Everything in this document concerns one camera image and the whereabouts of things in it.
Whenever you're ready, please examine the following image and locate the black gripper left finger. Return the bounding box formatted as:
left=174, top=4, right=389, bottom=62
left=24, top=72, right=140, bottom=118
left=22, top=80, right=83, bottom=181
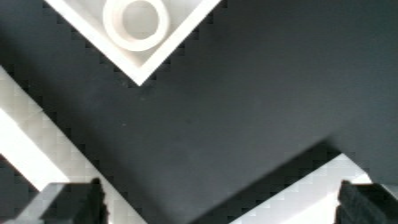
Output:
left=12, top=178, right=108, bottom=224

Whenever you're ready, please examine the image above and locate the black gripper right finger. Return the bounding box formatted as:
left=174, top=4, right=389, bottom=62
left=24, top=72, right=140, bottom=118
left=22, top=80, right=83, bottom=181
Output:
left=333, top=180, right=398, bottom=224

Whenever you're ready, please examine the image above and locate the white square tabletop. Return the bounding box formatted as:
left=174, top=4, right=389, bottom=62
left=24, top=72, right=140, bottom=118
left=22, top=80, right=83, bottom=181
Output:
left=44, top=0, right=220, bottom=85

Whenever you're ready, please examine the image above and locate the white U-shaped obstacle fence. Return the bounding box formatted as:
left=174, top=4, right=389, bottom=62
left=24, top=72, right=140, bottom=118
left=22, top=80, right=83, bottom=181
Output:
left=0, top=65, right=398, bottom=224

